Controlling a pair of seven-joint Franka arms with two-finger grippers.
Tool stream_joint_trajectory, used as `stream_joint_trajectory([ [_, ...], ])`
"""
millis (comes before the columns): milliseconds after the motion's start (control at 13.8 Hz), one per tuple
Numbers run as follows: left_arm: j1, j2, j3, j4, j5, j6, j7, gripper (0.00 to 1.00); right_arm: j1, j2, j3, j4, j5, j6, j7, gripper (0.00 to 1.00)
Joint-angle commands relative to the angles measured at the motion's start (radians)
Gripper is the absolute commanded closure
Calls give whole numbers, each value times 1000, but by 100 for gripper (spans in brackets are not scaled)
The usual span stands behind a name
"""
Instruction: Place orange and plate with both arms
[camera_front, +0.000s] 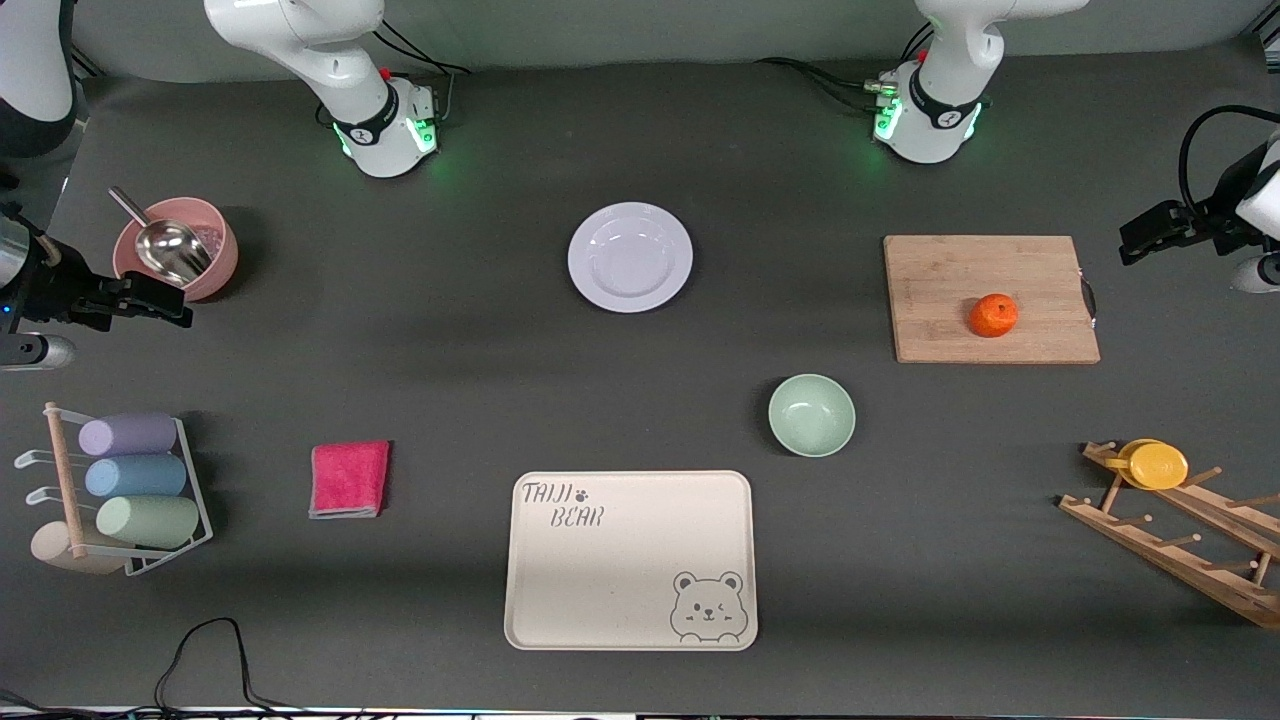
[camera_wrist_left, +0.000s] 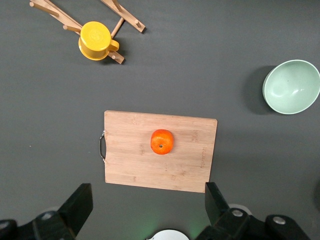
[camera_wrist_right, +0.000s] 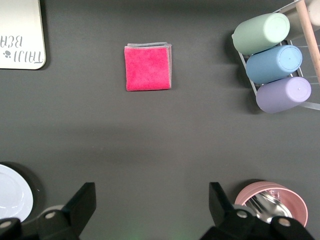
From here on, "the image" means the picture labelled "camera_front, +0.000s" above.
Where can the pale green bowl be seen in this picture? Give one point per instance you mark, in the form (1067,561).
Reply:
(812,415)

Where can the white round plate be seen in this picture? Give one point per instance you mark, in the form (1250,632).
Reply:
(630,257)

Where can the metal scoop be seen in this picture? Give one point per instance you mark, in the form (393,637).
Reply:
(170,250)

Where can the wooden peg drying rack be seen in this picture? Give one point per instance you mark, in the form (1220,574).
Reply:
(1160,558)

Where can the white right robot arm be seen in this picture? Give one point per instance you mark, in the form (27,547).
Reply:
(340,70)

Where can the cream tray with bear print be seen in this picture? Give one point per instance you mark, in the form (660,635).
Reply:
(600,570)

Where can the pink folded cloth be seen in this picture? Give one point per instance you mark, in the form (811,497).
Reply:
(350,480)

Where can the beige cup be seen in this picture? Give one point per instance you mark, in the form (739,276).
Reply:
(50,547)

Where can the purple cup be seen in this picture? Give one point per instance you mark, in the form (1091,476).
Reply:
(130,435)

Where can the wooden cutting board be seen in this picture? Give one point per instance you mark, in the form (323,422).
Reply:
(980,270)

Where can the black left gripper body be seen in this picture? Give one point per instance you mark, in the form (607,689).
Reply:
(1197,222)

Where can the green cup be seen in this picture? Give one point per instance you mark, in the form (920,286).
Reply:
(150,521)

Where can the yellow cup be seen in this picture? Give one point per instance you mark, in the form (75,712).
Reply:
(1155,467)

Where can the blue cup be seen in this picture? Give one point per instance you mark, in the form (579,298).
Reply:
(135,477)

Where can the pink bowl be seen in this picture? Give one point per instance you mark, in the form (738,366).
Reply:
(218,268)

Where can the orange fruit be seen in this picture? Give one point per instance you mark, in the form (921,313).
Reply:
(994,316)

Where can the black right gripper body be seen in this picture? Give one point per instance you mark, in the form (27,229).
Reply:
(55,292)

